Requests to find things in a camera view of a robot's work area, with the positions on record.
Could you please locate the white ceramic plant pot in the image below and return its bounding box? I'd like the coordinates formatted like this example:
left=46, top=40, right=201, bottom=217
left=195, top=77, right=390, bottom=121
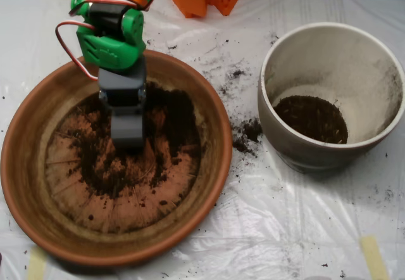
left=257, top=22, right=405, bottom=175

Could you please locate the terracotta clay saucer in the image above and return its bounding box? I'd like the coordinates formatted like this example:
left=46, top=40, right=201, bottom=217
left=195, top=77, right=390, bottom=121
left=0, top=49, right=234, bottom=269

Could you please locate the clear plastic cover sheet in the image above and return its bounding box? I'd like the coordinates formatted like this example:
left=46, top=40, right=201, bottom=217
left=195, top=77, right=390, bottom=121
left=0, top=0, right=405, bottom=280

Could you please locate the dark soil pile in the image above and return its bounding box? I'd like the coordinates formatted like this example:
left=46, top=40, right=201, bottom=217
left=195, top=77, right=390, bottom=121
left=71, top=82, right=196, bottom=198

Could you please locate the spilled soil patch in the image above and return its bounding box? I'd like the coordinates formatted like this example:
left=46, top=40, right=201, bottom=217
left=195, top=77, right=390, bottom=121
left=232, top=117, right=265, bottom=157

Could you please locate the beige masking tape strip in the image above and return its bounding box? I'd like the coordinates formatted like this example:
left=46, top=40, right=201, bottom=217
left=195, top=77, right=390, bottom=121
left=27, top=246, right=47, bottom=280
left=360, top=234, right=390, bottom=280

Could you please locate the dark soil heap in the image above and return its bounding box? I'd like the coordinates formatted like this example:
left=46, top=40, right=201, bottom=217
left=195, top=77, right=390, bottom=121
left=272, top=94, right=349, bottom=144

